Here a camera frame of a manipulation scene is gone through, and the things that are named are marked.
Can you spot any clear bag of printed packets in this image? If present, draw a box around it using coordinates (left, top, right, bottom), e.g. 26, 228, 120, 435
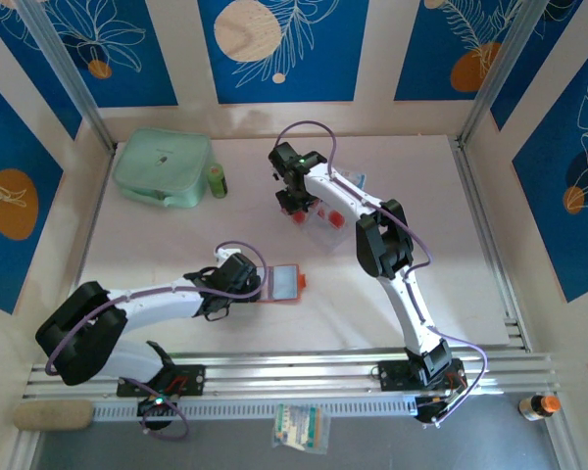
271, 402, 332, 454

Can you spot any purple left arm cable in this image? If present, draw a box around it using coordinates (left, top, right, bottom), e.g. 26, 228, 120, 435
44, 239, 269, 443

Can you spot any orange felt card holder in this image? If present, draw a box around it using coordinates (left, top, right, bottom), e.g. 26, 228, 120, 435
256, 263, 307, 306

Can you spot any grey slotted cable duct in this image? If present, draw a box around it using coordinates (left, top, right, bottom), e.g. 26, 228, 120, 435
91, 395, 418, 423

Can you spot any aluminium frame post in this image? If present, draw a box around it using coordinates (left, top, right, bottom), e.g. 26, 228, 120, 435
458, 0, 545, 148
14, 0, 118, 154

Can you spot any wide aluminium base rail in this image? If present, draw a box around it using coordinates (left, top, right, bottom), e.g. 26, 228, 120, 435
22, 348, 563, 400

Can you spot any beige foam roll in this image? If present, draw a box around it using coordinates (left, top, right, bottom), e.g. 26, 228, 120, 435
12, 399, 95, 432

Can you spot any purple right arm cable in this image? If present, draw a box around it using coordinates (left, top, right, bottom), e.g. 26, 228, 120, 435
275, 120, 490, 427

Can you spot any aluminium table side rail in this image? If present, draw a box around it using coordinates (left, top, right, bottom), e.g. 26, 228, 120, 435
63, 146, 117, 314
450, 139, 529, 352

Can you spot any black control box with LED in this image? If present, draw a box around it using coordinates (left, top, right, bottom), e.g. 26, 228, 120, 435
136, 395, 178, 433
414, 395, 461, 428

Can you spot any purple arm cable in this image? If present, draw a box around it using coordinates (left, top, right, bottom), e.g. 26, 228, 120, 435
275, 120, 490, 427
44, 239, 269, 443

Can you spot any mint green zip pouch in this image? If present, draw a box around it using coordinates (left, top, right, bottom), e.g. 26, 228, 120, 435
113, 127, 214, 210

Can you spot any brown bottle with orange cap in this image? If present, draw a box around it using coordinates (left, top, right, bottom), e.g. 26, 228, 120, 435
517, 394, 563, 422

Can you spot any white blue sachet packet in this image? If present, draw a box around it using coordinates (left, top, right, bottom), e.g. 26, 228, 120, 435
333, 167, 368, 190

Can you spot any clear acrylic card stand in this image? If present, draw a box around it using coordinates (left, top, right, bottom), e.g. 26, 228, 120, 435
279, 191, 355, 255

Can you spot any green plastic bottle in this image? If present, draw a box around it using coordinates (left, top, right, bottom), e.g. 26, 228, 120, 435
205, 164, 229, 200

